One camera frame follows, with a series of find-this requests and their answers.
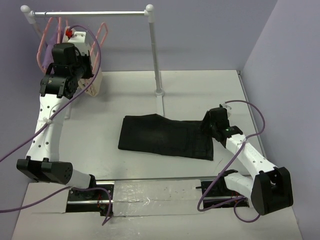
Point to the silver tape patch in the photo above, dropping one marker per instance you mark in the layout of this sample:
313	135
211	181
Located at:
156	198

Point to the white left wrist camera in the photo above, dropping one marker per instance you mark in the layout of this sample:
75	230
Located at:
78	39

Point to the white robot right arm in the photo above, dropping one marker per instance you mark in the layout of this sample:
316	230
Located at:
269	188

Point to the beige folded trousers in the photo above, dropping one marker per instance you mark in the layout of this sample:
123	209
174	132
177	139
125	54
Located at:
94	89

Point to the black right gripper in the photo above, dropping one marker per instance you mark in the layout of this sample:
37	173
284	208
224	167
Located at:
207	118

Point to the purple folded cloth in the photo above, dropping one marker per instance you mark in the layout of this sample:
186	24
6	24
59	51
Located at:
48	58

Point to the white metal clothes rack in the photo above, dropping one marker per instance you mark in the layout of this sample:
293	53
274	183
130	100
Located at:
148	12

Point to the pink hanger with beige trousers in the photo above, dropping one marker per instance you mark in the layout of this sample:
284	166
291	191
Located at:
63	23

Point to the white cardboard cover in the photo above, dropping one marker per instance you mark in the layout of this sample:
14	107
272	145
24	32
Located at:
49	221

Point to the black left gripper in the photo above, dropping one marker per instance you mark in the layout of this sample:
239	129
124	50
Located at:
86	58

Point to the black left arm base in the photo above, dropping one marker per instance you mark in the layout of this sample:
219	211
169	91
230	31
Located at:
94	201

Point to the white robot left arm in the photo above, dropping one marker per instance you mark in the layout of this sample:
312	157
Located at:
71	62

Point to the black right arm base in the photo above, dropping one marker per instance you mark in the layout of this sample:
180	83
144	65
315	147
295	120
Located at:
219	194

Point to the black trousers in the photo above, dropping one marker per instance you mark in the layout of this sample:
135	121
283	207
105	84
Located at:
156	134

